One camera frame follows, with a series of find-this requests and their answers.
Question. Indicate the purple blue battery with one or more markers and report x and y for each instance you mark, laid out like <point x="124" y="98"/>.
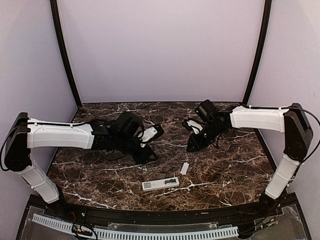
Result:
<point x="171" y="180"/>

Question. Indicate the white remote control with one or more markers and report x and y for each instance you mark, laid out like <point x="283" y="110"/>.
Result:
<point x="158" y="184"/>

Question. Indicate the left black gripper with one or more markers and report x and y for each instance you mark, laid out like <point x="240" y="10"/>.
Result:
<point x="142" y="158"/>

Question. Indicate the black front rail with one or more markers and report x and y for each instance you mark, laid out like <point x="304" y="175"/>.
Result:
<point x="242" y="214"/>

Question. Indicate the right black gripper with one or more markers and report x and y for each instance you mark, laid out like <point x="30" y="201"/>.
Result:
<point x="198" y="145"/>

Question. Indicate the right black frame post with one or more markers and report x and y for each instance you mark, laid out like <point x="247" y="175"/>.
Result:
<point x="259" y="51"/>

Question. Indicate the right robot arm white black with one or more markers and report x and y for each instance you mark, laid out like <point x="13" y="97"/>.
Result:
<point x="285" y="128"/>

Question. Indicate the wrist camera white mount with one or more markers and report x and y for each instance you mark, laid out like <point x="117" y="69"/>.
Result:
<point x="194" y="125"/>
<point x="150" y="134"/>

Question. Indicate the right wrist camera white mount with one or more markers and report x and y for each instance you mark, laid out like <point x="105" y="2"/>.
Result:
<point x="194" y="125"/>

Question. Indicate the black frame post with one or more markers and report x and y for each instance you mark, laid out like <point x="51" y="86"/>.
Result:
<point x="259" y="51"/>
<point x="63" y="52"/>

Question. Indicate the white battery cover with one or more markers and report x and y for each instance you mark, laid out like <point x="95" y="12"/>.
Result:
<point x="184" y="168"/>

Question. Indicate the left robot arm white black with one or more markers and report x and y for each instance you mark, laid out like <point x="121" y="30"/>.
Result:
<point x="126" y="134"/>

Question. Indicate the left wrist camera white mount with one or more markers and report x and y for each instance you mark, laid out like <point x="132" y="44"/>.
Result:
<point x="150" y="134"/>

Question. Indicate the left black frame post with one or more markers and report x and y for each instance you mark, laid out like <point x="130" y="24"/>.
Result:
<point x="63" y="52"/>

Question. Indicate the white slotted cable duct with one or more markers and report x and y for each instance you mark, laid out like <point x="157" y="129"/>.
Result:
<point x="119" y="231"/>

